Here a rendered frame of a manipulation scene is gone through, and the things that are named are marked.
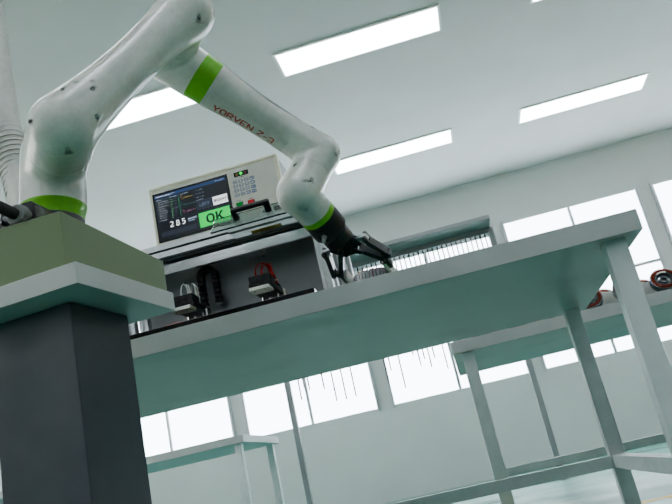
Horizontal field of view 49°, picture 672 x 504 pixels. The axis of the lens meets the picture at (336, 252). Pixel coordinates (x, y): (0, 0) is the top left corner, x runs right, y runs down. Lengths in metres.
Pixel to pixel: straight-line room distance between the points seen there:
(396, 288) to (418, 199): 7.14
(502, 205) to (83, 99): 7.62
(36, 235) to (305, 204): 0.63
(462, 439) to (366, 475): 1.12
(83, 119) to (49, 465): 0.62
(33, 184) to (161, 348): 0.56
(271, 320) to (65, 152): 0.65
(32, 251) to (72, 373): 0.23
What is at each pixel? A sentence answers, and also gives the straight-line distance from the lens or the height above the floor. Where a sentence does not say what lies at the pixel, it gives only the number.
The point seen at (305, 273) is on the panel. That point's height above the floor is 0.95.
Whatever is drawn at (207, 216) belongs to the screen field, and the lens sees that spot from 2.37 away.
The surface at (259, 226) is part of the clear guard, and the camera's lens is 2.20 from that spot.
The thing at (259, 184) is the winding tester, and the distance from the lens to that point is 2.35.
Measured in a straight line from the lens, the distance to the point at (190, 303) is 2.22.
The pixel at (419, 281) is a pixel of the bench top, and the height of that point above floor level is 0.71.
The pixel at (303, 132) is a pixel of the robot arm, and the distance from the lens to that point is 1.82.
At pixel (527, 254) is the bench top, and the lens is 1.77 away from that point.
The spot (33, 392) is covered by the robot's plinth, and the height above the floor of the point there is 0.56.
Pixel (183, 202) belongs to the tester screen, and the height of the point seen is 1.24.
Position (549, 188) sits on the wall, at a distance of 8.92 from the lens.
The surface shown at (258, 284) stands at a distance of 2.16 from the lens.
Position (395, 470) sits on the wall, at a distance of 8.43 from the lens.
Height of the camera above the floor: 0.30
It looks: 17 degrees up
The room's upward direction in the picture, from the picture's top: 13 degrees counter-clockwise
